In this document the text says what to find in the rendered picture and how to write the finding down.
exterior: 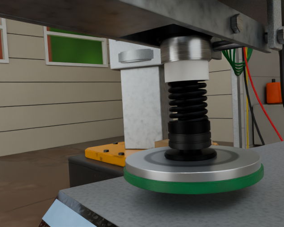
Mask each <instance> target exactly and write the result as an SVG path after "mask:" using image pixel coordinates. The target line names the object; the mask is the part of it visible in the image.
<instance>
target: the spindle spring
mask: <svg viewBox="0 0 284 227"><path fill-rule="evenodd" d="M204 81H205V80H188V81H176V82H168V86H170V88H169V89H168V92H169V93H171V94H170V95H169V96H168V98H169V99H171V101H169V105H170V106H174V107H170V108H169V111H170V112H179V111H189V110H196V109H199V111H193V112H185V113H171V114H170V115H169V117H170V118H188V117H195V116H199V117H198V118H189V119H179V120H178V122H179V123H188V122H201V121H206V120H208V116H207V115H206V114H207V113H208V110H207V109H206V108H205V107H207V105H208V104H207V103H206V102H204V101H206V100H207V96H205V95H204V94H206V93H207V90H206V89H202V88H205V87H206V86H207V85H206V83H204ZM192 82H198V83H197V84H189V85H182V86H176V85H178V84H184V83H192ZM191 89H198V90H197V91H186V92H178V93H176V92H177V91H183V90H191ZM191 96H199V97H196V98H188V99H180V100H177V98H183V97H191ZM197 102H199V104H192V105H183V106H177V105H178V104H189V103H197Z"/></svg>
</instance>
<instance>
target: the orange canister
mask: <svg viewBox="0 0 284 227"><path fill-rule="evenodd" d="M266 96H267V103H268V105H275V104H282V98H281V87H280V82H275V79H272V82H269V83H267V84H266Z"/></svg>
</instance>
